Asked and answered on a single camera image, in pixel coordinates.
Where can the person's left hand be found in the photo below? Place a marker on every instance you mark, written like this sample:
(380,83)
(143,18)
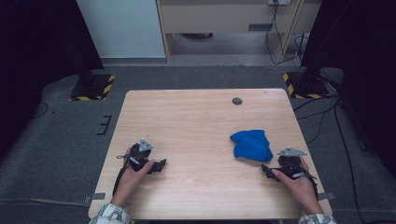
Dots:
(130,182)

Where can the white cabinet panel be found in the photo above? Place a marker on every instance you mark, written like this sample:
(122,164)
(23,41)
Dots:
(121,28)

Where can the white power strip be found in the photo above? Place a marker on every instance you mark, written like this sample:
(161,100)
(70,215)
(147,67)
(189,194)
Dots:
(279,2)

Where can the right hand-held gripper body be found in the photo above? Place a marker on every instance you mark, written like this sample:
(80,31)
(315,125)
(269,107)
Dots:
(289,166)

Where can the black stand base striped edges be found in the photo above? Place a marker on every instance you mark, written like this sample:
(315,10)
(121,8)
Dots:
(93,88)
(306,87)

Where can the light wooden desk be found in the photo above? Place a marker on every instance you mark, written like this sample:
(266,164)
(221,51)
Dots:
(214,17)

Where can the black floor tape mark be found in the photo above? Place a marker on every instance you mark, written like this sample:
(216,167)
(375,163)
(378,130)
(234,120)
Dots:
(106,124)

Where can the black curtain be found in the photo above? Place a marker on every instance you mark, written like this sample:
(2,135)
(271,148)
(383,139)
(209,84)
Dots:
(37,46)
(367,46)

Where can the person's right hand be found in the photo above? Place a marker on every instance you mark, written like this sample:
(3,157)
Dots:
(302,188)

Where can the grey tape strip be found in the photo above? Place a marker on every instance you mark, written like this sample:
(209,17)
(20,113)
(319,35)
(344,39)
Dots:
(326,196)
(97,196)

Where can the grey round table grommet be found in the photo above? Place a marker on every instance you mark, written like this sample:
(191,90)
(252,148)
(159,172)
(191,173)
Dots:
(237,101)

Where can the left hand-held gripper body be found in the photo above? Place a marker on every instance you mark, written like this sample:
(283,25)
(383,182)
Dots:
(138,155)

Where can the blue cloth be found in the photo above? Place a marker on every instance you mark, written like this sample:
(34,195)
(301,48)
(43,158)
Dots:
(250,144)

